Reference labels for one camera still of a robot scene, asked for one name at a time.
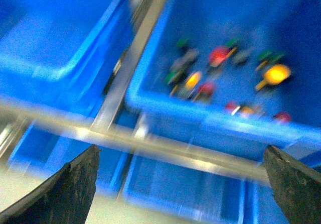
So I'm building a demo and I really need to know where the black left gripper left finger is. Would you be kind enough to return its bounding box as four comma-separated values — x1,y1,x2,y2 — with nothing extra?
1,145,97,223

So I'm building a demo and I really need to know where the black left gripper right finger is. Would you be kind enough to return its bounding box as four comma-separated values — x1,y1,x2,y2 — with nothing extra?
263,145,320,223

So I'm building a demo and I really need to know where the large yellow mushroom push button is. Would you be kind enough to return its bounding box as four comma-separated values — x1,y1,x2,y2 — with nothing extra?
255,64,291,91

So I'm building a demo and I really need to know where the red mushroom push button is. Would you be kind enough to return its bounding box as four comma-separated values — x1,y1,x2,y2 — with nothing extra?
208,46,237,68

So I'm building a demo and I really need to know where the blue bin with buttons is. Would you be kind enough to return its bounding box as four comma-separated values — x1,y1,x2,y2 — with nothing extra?
125,0,320,160

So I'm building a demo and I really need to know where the lower blue bin left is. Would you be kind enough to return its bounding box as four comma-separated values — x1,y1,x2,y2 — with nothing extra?
8,125,128,196

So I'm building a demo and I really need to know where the lower blue bin middle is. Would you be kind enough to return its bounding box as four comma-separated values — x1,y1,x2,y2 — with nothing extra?
123,155,245,223

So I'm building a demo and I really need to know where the green push button pair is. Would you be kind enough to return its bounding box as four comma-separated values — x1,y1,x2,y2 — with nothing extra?
255,50,286,71

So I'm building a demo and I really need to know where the red push button lower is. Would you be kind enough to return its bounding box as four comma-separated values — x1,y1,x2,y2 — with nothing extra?
193,81,216,103

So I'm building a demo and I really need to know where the yellow push button in bin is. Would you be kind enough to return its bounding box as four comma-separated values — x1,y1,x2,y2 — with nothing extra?
170,71,202,99

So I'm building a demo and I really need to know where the blue bin far right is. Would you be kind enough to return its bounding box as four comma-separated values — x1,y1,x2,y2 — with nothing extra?
1,0,133,117

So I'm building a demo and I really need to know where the green push button lower left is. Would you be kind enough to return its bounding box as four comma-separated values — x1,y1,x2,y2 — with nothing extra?
164,70,182,85

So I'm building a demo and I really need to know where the metal shelf front rail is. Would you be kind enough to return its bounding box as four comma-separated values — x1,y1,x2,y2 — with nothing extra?
1,99,269,185

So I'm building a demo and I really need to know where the metal divider rail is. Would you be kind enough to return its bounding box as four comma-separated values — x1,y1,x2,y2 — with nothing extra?
91,0,166,130

